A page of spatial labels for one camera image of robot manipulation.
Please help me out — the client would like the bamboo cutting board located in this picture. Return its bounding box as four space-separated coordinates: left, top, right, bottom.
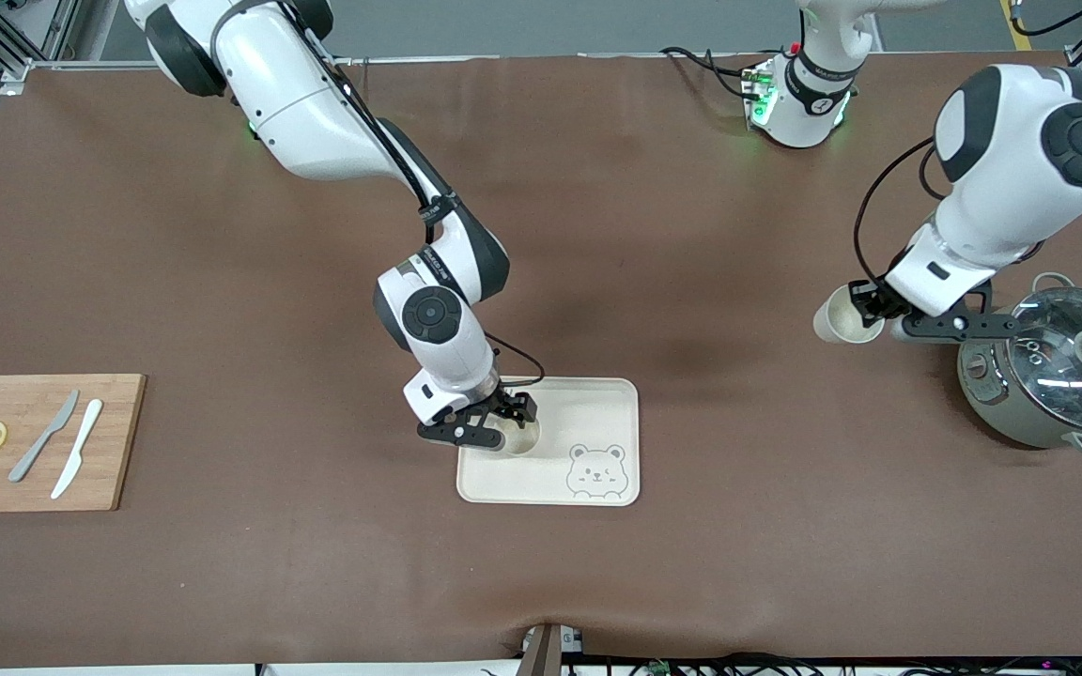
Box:
0 374 147 514

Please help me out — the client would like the white IKEA cup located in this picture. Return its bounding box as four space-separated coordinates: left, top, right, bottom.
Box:
812 284 886 346
487 413 543 457

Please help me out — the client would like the black left base cable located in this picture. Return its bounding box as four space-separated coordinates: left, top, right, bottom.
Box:
659 46 769 100

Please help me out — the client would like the cream bear print tray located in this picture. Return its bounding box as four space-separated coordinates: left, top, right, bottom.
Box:
456 376 641 508

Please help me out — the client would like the grey-green cooking pot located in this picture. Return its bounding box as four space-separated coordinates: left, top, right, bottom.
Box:
957 271 1082 460

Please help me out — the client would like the grey plastic knife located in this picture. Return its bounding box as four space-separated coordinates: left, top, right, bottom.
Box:
8 389 81 484

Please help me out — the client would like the aluminium frame profile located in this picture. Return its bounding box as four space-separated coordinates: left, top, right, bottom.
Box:
0 0 152 84

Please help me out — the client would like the white plastic knife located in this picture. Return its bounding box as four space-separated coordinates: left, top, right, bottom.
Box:
50 398 104 500

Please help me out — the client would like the metal table edge clamp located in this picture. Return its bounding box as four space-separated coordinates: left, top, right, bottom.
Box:
520 622 585 676

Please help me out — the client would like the glass pot lid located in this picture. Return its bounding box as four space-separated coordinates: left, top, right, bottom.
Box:
1004 287 1082 435

